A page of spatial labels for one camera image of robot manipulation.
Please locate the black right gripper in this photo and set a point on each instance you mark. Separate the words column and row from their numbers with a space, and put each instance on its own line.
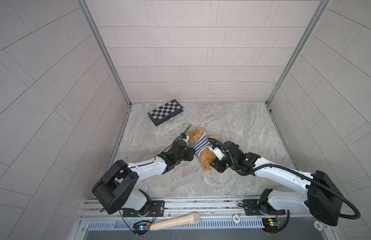
column 216, row 166

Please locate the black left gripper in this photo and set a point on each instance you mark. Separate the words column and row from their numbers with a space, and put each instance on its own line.
column 189, row 153

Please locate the blue white striped sweater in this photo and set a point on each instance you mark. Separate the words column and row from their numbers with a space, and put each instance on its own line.
column 200, row 145

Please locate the brown teddy bear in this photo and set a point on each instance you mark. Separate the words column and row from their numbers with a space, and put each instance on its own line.
column 206, row 156

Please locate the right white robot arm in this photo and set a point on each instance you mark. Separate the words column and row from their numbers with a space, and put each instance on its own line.
column 310, row 193

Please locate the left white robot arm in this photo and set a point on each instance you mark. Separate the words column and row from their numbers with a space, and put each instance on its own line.
column 115, row 189

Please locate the green brick pattern plastic bag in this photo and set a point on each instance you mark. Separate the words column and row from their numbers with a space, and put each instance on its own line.
column 185, row 127

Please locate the folded black chess board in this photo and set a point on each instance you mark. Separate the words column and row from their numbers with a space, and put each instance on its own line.
column 165, row 112

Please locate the right circuit board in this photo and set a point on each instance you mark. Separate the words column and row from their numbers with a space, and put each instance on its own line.
column 270, row 225

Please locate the left green circuit board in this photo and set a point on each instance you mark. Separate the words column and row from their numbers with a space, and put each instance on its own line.
column 141, row 228

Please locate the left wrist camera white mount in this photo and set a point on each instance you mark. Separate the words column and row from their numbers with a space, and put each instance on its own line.
column 184, row 137

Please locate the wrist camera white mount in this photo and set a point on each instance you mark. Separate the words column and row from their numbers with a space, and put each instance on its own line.
column 184, row 137
column 217, row 152

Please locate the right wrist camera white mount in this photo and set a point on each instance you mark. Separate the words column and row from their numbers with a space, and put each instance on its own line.
column 217, row 152

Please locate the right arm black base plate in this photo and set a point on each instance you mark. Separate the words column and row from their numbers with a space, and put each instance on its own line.
column 255, row 208

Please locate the aluminium mounting rail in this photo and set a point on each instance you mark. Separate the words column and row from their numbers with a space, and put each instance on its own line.
column 207, row 207

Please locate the beige wooden handle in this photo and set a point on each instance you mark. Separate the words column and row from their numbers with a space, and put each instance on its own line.
column 190, row 219

